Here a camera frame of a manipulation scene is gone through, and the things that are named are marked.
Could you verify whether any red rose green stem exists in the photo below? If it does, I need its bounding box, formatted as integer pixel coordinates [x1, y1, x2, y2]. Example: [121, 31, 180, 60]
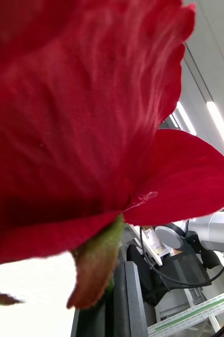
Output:
[0, 0, 224, 310]

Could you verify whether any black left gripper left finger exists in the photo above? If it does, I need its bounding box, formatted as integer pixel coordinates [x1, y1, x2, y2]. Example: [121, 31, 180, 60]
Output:
[70, 286, 116, 337]

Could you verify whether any black mesh office chair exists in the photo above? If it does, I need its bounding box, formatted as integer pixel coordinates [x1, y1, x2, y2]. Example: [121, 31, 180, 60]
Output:
[126, 244, 222, 306]

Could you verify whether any white rail with green strip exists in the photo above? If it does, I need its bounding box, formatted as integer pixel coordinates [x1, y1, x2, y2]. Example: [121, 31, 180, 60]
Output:
[147, 287, 224, 336]

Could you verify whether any long ceiling light strip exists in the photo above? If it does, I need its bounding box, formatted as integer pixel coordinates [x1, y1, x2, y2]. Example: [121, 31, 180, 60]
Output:
[175, 101, 197, 136]
[206, 101, 224, 153]

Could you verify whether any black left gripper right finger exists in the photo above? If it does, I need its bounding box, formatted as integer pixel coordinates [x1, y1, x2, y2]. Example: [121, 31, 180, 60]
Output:
[113, 254, 150, 337]

